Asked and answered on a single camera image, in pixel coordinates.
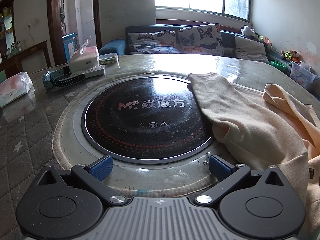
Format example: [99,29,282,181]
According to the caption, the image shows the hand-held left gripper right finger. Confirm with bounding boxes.
[194,155,290,205]

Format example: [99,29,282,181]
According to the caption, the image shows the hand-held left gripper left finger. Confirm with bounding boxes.
[34,155,126,205]

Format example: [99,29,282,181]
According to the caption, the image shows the cream sweatshirt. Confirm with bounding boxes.
[187,72,320,240]

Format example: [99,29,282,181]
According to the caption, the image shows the black round induction cooktop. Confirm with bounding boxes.
[81,77,215,161]

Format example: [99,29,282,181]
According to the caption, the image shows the grey quilted star table cover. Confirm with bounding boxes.
[0,54,320,240]

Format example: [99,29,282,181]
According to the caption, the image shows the white remote control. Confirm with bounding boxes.
[64,64,105,78]

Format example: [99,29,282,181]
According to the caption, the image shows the blue smartwatch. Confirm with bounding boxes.
[42,66,87,90]

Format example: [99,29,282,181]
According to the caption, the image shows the white tissue box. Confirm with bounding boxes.
[68,38,100,73]

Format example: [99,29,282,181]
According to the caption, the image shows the clear green-lidded container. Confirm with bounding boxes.
[98,52,118,65]

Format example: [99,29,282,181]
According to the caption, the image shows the plastic-wrapped tissue pack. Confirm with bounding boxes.
[0,71,34,108]

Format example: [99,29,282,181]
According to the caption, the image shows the green bowl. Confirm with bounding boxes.
[270,60,288,72]

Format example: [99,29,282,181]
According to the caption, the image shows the grey pillow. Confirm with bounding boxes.
[234,35,270,65]

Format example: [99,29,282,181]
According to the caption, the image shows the blue sofa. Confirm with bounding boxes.
[99,24,275,64]

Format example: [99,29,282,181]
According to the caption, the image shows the clear plastic storage box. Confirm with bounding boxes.
[290,61,319,90]

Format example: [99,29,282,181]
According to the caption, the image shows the blue small cabinet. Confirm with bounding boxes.
[62,32,78,63]

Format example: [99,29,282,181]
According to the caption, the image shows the butterfly pillow left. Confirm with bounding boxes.
[129,42,180,55]

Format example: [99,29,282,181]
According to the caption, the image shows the large butterfly print pillow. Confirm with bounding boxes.
[177,24,224,57]

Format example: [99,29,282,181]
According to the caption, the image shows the small plush toys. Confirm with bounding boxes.
[280,49,300,63]

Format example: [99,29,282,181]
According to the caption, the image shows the dark wooden cabinet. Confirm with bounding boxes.
[0,0,52,79]

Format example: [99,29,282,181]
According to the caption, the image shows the panda plush toy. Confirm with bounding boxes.
[240,25,260,40]

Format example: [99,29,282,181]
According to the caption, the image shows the small butterfly print pillow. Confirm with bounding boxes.
[127,30,177,48]

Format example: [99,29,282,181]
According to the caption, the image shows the dark wooden door frame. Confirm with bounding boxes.
[47,0,102,67]

